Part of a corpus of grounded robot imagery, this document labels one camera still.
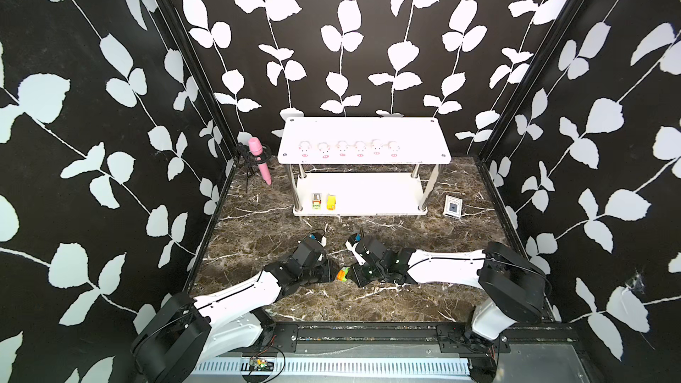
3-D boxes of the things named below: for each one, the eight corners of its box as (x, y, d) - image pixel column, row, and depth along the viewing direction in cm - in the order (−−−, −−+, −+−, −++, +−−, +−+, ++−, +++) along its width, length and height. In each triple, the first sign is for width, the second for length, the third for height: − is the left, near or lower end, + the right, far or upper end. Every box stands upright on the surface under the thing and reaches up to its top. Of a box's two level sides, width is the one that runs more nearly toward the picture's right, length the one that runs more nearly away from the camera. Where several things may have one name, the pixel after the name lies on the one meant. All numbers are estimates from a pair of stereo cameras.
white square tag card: (442, 214, 103) (444, 211, 102) (445, 197, 109) (446, 194, 107) (459, 219, 102) (461, 216, 100) (461, 201, 108) (462, 198, 106)
